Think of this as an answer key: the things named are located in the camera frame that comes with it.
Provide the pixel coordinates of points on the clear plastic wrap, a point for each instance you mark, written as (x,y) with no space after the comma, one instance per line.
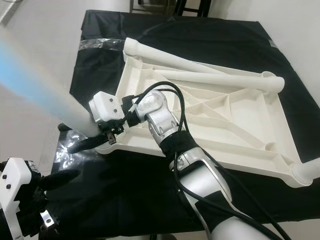
(100,44)

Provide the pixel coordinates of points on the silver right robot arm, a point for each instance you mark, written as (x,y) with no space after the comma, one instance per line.
(160,117)

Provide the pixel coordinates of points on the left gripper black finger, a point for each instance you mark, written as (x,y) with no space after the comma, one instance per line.
(62,179)

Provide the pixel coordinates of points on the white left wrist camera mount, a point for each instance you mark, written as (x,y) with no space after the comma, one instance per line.
(15,185)

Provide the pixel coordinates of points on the black tablecloth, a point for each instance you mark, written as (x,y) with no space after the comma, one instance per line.
(180,30)

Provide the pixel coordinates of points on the white plastic children table top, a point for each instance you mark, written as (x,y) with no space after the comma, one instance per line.
(255,125)

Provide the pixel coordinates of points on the clear tape patch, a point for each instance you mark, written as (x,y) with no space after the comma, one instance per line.
(61,154)

